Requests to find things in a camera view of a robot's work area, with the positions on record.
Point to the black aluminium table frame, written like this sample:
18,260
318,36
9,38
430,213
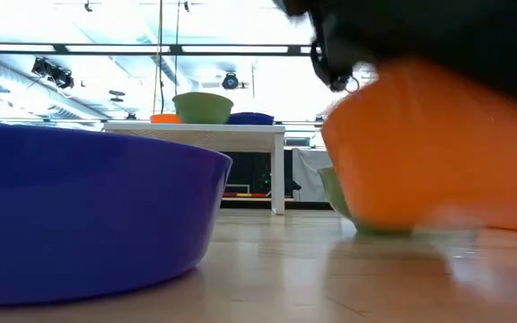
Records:
249,205

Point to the black overhead crossbar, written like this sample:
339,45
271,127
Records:
175,49

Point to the blue mini bowl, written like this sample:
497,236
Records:
83,215
249,119

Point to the floral mini bowl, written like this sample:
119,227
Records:
202,110
337,197

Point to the black ceiling spotlights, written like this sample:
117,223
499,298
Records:
54,74

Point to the orange mini bowl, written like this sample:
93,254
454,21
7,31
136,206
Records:
420,157
164,119

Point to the white perforated metal rack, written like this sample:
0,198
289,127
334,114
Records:
240,134

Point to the round black ceiling lamp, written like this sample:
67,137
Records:
230,81

